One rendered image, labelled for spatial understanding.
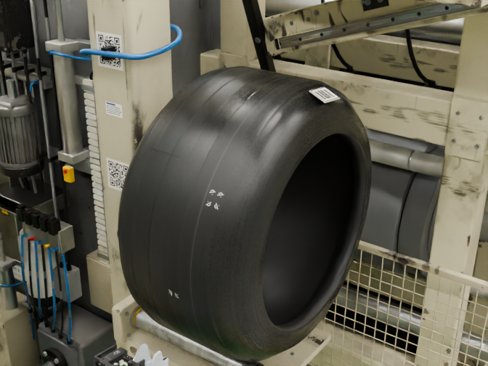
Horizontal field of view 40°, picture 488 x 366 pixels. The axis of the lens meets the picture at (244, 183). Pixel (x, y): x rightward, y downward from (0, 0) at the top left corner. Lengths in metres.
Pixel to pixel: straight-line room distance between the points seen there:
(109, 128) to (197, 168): 0.40
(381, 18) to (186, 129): 0.53
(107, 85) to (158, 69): 0.12
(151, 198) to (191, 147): 0.12
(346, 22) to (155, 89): 0.45
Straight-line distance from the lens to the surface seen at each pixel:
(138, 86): 1.46
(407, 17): 1.51
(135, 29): 1.43
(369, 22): 1.55
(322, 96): 1.30
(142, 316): 1.61
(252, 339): 1.30
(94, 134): 1.61
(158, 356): 1.25
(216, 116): 1.24
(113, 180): 1.59
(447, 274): 1.68
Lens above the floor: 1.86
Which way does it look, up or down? 25 degrees down
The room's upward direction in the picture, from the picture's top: 1 degrees clockwise
